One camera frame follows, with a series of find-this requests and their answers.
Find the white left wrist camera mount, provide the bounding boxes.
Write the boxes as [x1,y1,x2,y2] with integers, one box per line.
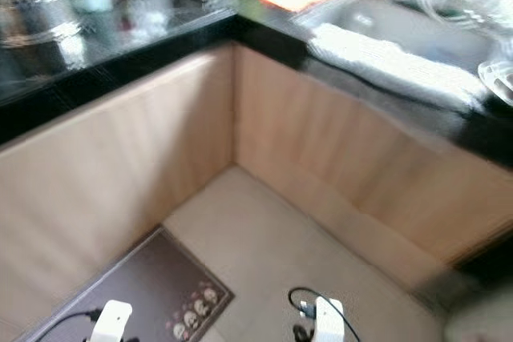
[90,300,134,342]

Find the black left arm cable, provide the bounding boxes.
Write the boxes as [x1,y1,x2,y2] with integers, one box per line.
[38,310,103,342]

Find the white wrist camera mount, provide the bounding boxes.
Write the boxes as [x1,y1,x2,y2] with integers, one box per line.
[313,296,345,342]
[90,300,134,342]

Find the stainless steel sink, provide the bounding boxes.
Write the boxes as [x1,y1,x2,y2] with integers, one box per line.
[293,0,513,78]

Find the brown printed floor mat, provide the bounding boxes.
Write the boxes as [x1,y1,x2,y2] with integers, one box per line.
[16,227,235,342]

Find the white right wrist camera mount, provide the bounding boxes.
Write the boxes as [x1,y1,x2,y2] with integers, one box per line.
[313,296,345,342]

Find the wooden kitchen cabinet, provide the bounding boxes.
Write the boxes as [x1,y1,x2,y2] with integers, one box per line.
[0,42,513,295]

